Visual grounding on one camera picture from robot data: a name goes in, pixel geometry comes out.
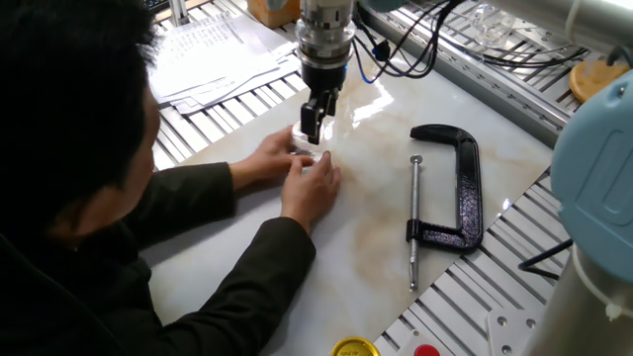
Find right forearm dark sleeve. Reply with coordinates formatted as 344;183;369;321
162;216;317;356

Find metal post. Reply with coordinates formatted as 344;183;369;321
167;0;192;28

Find blue cable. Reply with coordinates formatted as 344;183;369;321
352;42;385;85

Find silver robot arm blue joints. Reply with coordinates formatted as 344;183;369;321
264;0;633;356

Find person with black hair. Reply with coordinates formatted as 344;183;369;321
0;0;164;356

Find marble pattern tile board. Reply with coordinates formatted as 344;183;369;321
140;37;555;356

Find black cable bundle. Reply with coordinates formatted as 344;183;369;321
351;0;590;80

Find white perforated plate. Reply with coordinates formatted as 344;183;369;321
485;309;548;356

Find thick black cable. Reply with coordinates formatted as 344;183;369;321
516;238;575;282

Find person's right hand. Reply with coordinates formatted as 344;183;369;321
279;149;343;234

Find wooden block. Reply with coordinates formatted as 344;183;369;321
245;0;303;30

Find black metal C-clamp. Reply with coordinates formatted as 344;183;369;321
405;123;486;293

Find aluminium profile rail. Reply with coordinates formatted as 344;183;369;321
358;4;575;149

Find round wooden stand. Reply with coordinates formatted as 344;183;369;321
568;58;632;105

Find stack of printed papers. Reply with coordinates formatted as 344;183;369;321
147;12;303;117

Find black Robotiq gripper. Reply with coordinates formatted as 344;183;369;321
298;59;350;146

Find yellow metal lid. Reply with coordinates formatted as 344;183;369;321
329;336;382;356

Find white box with red button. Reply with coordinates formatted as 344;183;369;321
395;328;446;356

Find clear glass cup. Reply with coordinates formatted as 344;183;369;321
467;2;518;49

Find person's left hand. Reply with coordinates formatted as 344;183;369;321
227;125;317;193

